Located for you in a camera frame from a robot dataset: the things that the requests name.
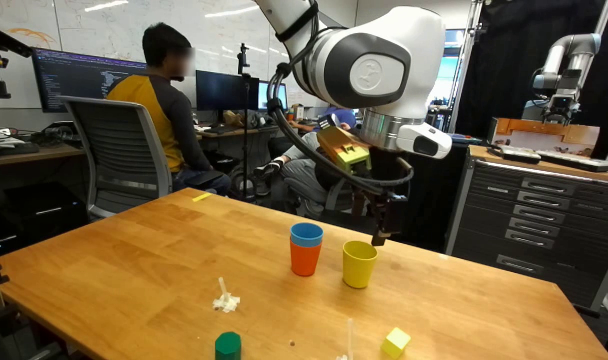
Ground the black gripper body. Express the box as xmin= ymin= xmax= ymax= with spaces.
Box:
xmin=367 ymin=155 xmax=413 ymax=232

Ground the yellow plastic cup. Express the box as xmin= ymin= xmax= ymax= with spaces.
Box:
xmin=340 ymin=237 xmax=380 ymax=292

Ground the blue plastic cup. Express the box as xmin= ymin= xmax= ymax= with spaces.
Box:
xmin=289 ymin=219 xmax=326 ymax=249

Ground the orange plastic cup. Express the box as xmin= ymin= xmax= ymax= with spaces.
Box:
xmin=289 ymin=237 xmax=324 ymax=277

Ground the yellow cube block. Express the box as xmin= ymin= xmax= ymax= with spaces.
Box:
xmin=380 ymin=325 xmax=414 ymax=360

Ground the black flat keyboard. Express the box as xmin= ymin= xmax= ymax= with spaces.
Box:
xmin=538 ymin=150 xmax=608 ymax=174
xmin=492 ymin=145 xmax=544 ymax=165

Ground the grey drawer cabinet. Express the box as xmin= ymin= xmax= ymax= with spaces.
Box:
xmin=447 ymin=143 xmax=608 ymax=312

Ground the black tripod stand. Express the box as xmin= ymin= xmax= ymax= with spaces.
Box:
xmin=235 ymin=42 xmax=261 ymax=201

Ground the small lit computer monitor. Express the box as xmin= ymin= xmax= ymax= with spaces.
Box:
xmin=256 ymin=77 xmax=290 ymax=111

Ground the orange cardboard box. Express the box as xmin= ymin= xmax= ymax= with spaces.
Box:
xmin=491 ymin=115 xmax=603 ymax=157

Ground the white plastic jack piece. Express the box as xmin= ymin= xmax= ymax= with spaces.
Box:
xmin=213 ymin=275 xmax=242 ymax=316

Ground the black hanging curtain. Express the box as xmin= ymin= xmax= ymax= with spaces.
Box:
xmin=460 ymin=0 xmax=608 ymax=145

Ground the wooden office desk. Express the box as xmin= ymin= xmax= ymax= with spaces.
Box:
xmin=0 ymin=122 xmax=312 ymax=168

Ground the green cylinder block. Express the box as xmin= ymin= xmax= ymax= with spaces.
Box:
xmin=215 ymin=329 xmax=244 ymax=360

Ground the black computer monitor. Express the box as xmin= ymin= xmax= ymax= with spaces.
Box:
xmin=194 ymin=67 xmax=261 ymax=111

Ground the person in yellow dark sweater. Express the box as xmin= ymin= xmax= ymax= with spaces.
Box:
xmin=104 ymin=20 xmax=236 ymax=195

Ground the wide dark computer monitor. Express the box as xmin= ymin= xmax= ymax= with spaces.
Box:
xmin=31 ymin=46 xmax=151 ymax=114

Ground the tan wrist camera mount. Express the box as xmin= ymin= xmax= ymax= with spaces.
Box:
xmin=314 ymin=125 xmax=374 ymax=175

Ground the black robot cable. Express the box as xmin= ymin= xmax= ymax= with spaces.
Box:
xmin=266 ymin=62 xmax=416 ymax=199

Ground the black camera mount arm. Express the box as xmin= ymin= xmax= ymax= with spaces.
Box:
xmin=0 ymin=20 xmax=38 ymax=99

